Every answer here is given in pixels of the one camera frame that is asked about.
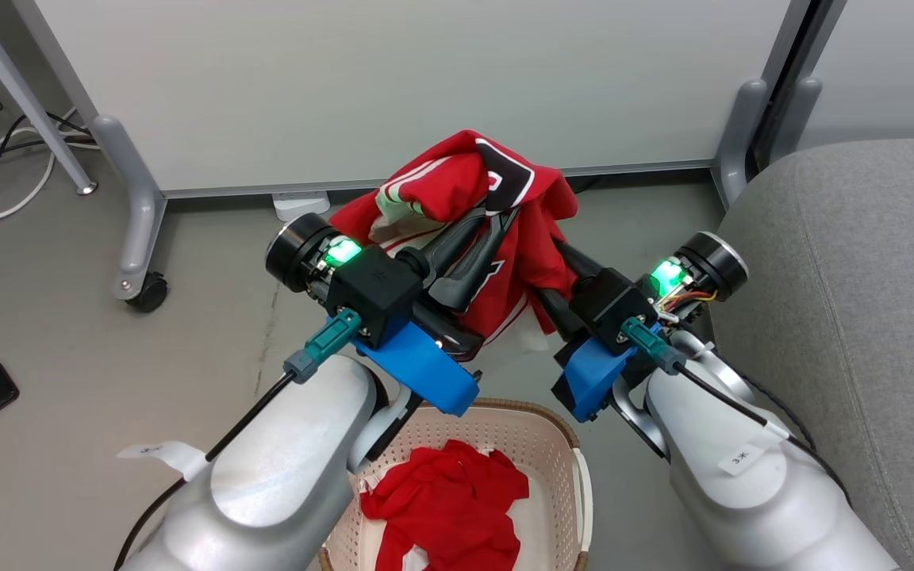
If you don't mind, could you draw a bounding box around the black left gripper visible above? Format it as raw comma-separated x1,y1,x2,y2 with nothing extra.
267,208,521,355

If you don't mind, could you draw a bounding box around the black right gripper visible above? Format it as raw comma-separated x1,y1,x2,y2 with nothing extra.
532,232,749,342

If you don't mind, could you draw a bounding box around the red white black jersey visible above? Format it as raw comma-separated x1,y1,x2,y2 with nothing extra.
328,129,581,354

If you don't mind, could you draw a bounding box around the red shirt with white print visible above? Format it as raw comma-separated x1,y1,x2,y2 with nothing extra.
360,440,531,571

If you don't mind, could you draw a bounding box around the cream perforated laundry basket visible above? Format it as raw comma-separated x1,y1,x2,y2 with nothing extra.
318,398,594,571

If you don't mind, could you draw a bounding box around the white power adapter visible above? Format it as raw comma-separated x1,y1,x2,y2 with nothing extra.
272,190,331,221

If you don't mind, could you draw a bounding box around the white partition on grey legs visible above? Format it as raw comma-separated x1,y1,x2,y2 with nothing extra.
770,0,914,167
9,0,815,314

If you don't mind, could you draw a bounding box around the white paper tag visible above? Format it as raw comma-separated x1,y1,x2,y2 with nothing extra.
117,440,208,481
717,443,766,477

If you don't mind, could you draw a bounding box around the grey fabric sofa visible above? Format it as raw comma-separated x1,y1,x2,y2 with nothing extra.
711,139,914,571

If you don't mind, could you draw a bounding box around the grey metal table leg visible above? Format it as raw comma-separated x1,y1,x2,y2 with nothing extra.
0,0,98,195

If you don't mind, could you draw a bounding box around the blue right camera mount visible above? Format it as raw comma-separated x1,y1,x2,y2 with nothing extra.
552,321,656,421

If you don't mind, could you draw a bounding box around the black cable with teal plug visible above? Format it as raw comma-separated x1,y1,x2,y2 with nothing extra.
620,317,854,508
112,309,364,571

